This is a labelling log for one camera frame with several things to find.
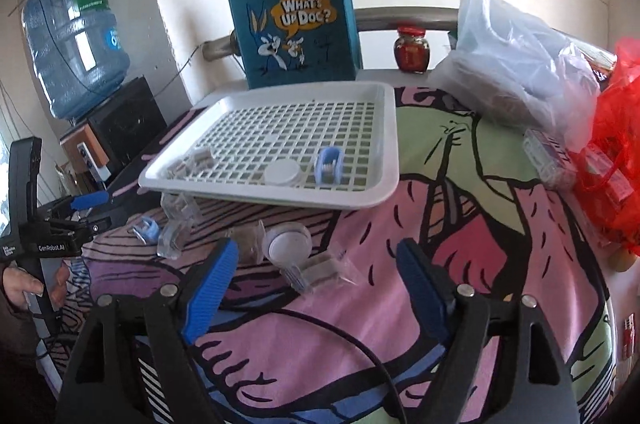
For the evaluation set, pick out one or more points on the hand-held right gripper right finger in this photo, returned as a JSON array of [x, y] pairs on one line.
[[420, 289]]

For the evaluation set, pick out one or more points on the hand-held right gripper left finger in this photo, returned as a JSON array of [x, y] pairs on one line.
[[210, 289]]

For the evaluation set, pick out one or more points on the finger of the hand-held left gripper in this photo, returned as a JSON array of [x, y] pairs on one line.
[[90, 200], [95, 224]]

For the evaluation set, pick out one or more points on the light blue clip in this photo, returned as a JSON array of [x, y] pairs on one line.
[[146, 231], [327, 165]]

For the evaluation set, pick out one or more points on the clear round container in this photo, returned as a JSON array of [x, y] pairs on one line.
[[285, 245]]

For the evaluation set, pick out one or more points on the white grid plastic tray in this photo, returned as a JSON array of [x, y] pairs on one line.
[[300, 91]]

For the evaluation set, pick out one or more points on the person's left forearm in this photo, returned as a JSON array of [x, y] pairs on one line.
[[20, 364]]

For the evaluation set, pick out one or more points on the person's left hand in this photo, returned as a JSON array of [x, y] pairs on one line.
[[20, 286]]

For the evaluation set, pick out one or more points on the black wooden speaker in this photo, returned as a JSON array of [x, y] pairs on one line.
[[125, 119]]

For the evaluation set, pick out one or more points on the white round lid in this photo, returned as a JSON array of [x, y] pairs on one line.
[[282, 171]]

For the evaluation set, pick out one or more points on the blue water jug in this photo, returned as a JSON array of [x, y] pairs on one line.
[[75, 39]]

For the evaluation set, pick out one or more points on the small clear plastic box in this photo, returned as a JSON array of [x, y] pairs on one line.
[[545, 154]]

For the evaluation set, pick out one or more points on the clear plastic bag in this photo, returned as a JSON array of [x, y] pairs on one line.
[[500, 69]]

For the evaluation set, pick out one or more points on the red sauce jar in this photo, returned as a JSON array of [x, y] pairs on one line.
[[412, 51]]

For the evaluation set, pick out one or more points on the red plastic bag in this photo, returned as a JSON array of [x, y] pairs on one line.
[[615, 144]]

